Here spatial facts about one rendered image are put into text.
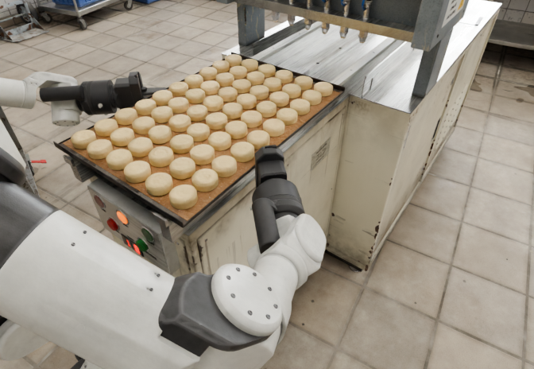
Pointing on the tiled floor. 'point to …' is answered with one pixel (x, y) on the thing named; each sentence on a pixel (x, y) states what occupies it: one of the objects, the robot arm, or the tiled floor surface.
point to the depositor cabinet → (389, 131)
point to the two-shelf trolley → (76, 4)
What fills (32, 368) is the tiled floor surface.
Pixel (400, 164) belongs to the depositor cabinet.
